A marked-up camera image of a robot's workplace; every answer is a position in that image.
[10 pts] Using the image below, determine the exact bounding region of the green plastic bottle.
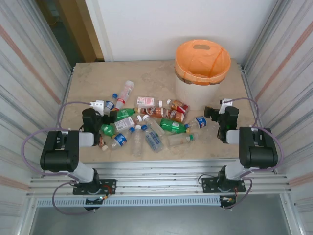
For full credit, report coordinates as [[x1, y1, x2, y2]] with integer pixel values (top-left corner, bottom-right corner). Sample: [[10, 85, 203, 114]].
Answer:
[[99, 123, 118, 138], [159, 118, 192, 135], [114, 107, 139, 121]]

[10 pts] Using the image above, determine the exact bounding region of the rectangular bottle purple white label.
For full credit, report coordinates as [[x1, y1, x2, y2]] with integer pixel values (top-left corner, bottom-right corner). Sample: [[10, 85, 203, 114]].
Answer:
[[113, 115, 143, 132]]

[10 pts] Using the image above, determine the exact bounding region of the brown bottle tan cap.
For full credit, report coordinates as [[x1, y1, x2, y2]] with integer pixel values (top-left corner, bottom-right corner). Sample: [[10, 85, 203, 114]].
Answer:
[[97, 136, 110, 152]]

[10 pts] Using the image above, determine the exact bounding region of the clear bottle pink label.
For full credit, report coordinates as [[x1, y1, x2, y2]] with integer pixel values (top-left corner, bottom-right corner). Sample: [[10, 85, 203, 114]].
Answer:
[[114, 80, 135, 111]]

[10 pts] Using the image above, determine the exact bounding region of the clear bottle white cap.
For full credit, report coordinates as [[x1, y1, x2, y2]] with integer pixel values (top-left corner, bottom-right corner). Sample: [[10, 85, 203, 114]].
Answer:
[[132, 124, 144, 157], [143, 114, 166, 138]]

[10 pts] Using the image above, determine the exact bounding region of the rectangular bottle red white label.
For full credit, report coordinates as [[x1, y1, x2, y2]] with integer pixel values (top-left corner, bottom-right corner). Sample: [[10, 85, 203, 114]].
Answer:
[[136, 95, 164, 109]]

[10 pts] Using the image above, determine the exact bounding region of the clear bottle green cap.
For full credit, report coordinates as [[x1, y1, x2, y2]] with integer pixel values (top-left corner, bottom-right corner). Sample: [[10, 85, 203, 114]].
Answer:
[[167, 133, 200, 148]]

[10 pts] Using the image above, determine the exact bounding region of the clear bottle blue text label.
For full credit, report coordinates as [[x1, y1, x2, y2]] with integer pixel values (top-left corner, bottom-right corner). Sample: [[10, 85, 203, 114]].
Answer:
[[141, 124, 164, 153]]

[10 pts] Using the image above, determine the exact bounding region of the white round bin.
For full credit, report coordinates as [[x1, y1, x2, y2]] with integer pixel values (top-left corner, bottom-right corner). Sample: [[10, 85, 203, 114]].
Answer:
[[175, 70, 222, 111]]

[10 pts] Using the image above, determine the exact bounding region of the white bin with orange liner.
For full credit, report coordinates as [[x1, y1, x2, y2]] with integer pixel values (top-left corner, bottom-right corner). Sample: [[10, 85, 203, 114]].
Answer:
[[175, 40, 231, 86]]

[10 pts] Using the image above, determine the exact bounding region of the base wiring connector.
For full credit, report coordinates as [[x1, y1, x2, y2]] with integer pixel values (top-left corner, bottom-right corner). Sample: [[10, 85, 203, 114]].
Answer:
[[84, 195, 105, 211], [219, 195, 237, 210]]

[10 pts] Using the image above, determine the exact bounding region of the corrugated metal side panel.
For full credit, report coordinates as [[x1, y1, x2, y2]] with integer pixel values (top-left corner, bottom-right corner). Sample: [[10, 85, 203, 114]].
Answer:
[[0, 0, 74, 217], [244, 0, 313, 209]]

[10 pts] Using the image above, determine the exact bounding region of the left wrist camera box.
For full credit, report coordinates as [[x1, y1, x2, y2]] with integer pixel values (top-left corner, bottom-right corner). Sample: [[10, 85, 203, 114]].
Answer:
[[89, 99, 106, 115]]

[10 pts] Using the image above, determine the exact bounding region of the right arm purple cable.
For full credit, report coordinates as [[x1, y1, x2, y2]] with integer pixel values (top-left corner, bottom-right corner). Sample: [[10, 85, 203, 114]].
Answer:
[[224, 97, 285, 210]]

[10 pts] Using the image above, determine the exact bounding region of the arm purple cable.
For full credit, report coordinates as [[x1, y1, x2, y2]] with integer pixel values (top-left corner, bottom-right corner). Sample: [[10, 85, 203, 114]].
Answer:
[[224, 97, 285, 210], [21, 101, 96, 216]]

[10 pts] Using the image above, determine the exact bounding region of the aluminium rail frame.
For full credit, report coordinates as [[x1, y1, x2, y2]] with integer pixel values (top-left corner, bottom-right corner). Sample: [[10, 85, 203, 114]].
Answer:
[[26, 158, 292, 199]]

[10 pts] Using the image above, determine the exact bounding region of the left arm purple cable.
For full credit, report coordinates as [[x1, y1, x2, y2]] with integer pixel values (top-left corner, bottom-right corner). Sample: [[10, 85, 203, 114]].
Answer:
[[21, 101, 96, 216]]

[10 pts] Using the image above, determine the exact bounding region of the white slotted cable duct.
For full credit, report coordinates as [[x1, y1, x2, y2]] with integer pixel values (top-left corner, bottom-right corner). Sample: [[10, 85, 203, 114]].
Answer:
[[36, 195, 222, 208]]

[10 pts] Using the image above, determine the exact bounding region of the brown wooden door frame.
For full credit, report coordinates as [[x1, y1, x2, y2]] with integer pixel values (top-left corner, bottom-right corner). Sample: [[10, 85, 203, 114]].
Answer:
[[57, 0, 105, 62]]

